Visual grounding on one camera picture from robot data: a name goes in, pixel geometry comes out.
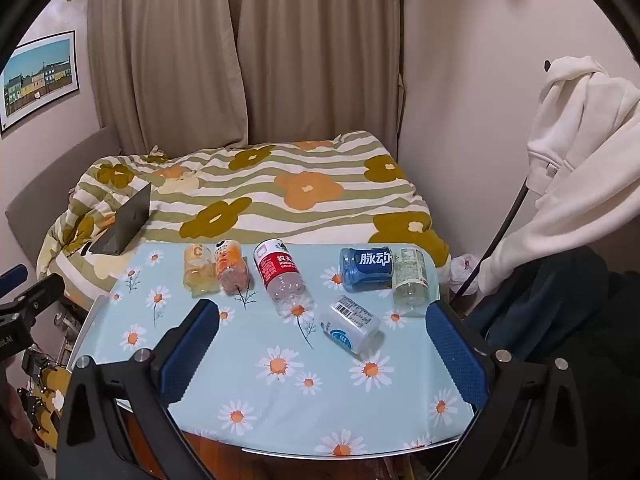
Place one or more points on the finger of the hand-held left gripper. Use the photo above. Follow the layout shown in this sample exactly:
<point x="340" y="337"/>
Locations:
<point x="14" y="274"/>
<point x="35" y="297"/>

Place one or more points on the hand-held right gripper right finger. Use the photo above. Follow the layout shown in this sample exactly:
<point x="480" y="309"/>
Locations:
<point x="457" y="360"/>

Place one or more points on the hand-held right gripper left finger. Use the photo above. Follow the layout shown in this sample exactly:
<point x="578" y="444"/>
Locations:
<point x="192" y="355"/>

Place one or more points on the yellow and black object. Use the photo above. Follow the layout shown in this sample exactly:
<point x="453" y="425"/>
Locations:
<point x="47" y="395"/>

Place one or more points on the yellow drink bottle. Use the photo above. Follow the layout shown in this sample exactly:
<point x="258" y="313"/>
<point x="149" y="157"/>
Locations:
<point x="200" y="270"/>

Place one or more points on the white plastic bag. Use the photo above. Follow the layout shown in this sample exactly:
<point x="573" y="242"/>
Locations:
<point x="461" y="267"/>

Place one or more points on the daisy print tablecloth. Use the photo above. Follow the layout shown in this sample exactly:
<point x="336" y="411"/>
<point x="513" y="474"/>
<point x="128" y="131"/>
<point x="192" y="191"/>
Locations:
<point x="280" y="390"/>

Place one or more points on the grey padded headboard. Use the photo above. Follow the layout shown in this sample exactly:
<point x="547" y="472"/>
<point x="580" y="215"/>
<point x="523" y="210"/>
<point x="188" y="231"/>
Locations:
<point x="45" y="185"/>

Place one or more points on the clear bottle with green label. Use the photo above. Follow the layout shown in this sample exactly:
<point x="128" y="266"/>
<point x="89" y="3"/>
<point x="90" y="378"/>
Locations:
<point x="410" y="277"/>

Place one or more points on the orange drink bottle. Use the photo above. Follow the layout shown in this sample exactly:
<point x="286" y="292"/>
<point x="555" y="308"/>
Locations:
<point x="231" y="267"/>

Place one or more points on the white bottle with barcode label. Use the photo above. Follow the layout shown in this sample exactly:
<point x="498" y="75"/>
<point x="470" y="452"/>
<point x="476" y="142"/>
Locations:
<point x="350" y="324"/>

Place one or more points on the dark blue clothing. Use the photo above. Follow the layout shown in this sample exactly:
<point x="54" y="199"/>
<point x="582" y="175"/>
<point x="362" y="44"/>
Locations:
<point x="565" y="310"/>

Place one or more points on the red label water bottle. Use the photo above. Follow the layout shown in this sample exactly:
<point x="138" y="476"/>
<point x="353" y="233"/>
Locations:
<point x="282" y="275"/>

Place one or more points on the dark grey laptop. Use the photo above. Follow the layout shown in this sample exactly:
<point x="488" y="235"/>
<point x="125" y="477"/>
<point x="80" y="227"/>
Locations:
<point x="127" y="220"/>

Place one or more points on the black rack pole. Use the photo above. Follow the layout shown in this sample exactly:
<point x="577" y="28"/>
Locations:
<point x="500" y="240"/>

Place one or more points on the blue drink bottle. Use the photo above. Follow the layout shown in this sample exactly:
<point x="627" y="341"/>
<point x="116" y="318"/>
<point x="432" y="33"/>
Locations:
<point x="365" y="267"/>

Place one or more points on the floral striped blanket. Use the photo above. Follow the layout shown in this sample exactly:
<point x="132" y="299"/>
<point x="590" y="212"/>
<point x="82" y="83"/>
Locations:
<point x="280" y="195"/>

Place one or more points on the white hoodie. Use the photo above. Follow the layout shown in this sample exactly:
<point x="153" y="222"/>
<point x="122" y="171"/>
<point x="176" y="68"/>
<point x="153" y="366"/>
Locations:
<point x="585" y="160"/>

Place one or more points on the beige curtain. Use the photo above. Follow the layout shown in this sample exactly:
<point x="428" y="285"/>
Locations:
<point x="165" y="60"/>
<point x="320" y="50"/>

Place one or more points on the wall poster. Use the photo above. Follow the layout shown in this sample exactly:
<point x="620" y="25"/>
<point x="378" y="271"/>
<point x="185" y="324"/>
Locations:
<point x="40" y="77"/>

